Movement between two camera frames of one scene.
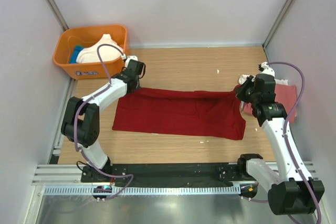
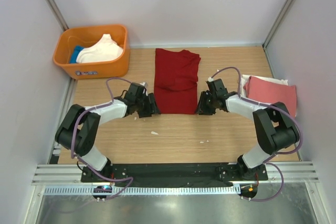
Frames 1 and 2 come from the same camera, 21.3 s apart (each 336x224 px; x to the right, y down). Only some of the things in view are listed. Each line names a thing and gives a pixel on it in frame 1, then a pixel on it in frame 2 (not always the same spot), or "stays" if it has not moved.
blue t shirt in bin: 74,53 stays
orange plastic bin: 85,36 stays
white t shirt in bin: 106,52 stays
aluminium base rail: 57,174 stays
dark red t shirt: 211,114 → 176,74
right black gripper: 240,92 → 201,108
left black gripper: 138,86 → 151,107
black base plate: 150,174 stays
